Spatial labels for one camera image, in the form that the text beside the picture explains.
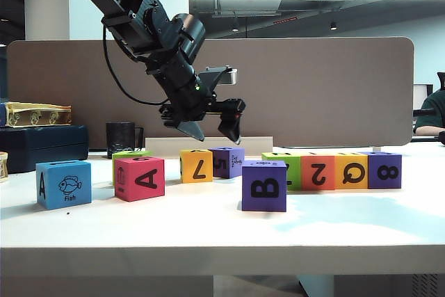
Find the orange block with 2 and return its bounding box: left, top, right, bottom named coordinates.
left=300, top=154, right=336, bottom=191

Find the purple block with 5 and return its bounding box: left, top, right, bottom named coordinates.
left=211, top=146, right=245, bottom=179

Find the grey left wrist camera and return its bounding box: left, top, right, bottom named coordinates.
left=197, top=65, right=239, bottom=95

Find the green block with 7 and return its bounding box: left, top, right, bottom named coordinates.
left=112, top=150, right=154, bottom=187

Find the grey ceiling ventilation duct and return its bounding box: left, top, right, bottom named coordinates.
left=211, top=0, right=282, bottom=18

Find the black mug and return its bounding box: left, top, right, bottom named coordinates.
left=105, top=122, right=144, bottom=159

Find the dark blue case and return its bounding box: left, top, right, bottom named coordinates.
left=0, top=125, right=89, bottom=175

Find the beige cable tray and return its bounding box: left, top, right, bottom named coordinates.
left=144, top=136, right=274, bottom=158

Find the white computer monitor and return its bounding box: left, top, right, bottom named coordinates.
left=413, top=83, right=434, bottom=111

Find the blue block with fish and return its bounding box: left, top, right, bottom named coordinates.
left=35, top=160, right=92, bottom=211

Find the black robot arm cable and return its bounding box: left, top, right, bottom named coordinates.
left=102, top=25, right=173, bottom=106

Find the perforated grey panel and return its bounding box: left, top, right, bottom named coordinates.
left=412, top=274, right=439, bottom=297

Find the green foam letter block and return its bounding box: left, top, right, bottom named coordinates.
left=261, top=152, right=302, bottom=192

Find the purple block with B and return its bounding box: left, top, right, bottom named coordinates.
left=241, top=159, right=288, bottom=213

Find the yellow block with 7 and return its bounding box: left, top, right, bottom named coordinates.
left=179, top=149, right=213, bottom=184

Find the small wooden container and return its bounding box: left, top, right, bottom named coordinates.
left=0, top=151, right=9, bottom=183

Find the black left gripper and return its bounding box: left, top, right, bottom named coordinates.
left=159, top=74, right=247, bottom=145

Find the brown desk partition panel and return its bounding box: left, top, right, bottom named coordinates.
left=5, top=36, right=415, bottom=148

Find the person in green shirt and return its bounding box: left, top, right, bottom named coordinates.
left=415, top=88, right=445, bottom=137

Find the purple block with 8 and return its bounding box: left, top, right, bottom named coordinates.
left=363, top=152, right=403, bottom=190

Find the yellow patterned gift box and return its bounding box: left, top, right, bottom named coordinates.
left=5, top=102, right=72, bottom=127

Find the pink block with A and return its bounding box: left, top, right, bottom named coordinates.
left=114, top=156, right=165, bottom=203

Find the yellow block with Q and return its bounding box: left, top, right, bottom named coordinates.
left=334, top=154, right=369, bottom=190

